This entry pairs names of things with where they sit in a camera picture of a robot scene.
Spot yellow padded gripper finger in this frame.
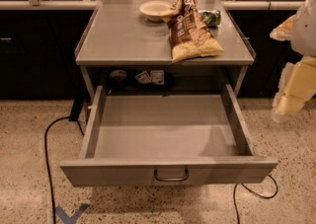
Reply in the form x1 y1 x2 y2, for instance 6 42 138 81
272 56 316 123

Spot grey top drawer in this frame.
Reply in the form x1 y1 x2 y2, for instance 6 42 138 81
60 98 277 187

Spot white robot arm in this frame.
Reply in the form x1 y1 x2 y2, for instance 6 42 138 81
270 0 316 122

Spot green snack bag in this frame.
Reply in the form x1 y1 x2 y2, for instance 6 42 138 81
198 10 221 27

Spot brown yellow chip bag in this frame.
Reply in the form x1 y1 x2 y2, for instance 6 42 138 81
161 0 224 63

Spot white bowl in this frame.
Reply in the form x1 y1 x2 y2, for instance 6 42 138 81
139 1 172 22

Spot grey metal cabinet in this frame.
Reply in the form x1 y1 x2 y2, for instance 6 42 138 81
76 0 254 104

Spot dark counter cabinets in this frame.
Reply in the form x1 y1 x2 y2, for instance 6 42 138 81
0 10 301 100

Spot blue tape floor mark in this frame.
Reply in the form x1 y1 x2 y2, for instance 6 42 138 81
54 203 91 224

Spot black cable right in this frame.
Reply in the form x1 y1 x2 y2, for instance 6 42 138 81
232 174 279 224

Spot black cable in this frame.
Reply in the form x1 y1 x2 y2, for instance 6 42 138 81
232 174 279 224
43 115 85 224

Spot metal top drawer handle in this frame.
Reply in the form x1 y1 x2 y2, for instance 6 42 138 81
154 169 189 183

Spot black cable left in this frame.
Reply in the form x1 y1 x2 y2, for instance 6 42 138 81
43 115 85 224

